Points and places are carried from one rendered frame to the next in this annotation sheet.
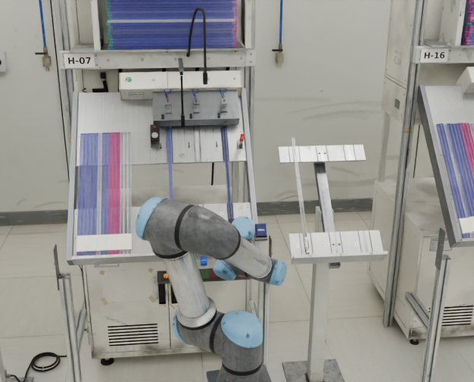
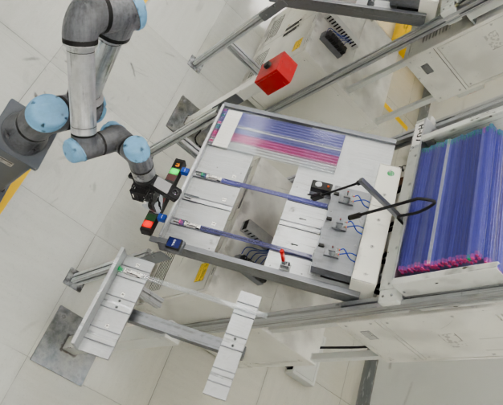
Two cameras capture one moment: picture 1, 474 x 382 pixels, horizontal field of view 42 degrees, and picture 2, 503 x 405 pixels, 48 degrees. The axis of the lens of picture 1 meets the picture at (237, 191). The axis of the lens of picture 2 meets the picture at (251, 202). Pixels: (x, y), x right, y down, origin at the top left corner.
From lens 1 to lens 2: 1.85 m
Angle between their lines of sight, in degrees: 52
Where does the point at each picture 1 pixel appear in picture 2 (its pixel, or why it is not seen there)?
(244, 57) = (388, 288)
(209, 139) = (302, 239)
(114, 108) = (368, 169)
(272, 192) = not seen: outside the picture
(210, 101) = (343, 243)
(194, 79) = (374, 233)
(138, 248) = (211, 151)
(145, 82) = (383, 186)
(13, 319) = not seen: hidden behind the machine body
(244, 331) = (37, 101)
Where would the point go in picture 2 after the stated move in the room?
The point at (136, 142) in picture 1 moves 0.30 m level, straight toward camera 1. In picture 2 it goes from (321, 176) to (265, 129)
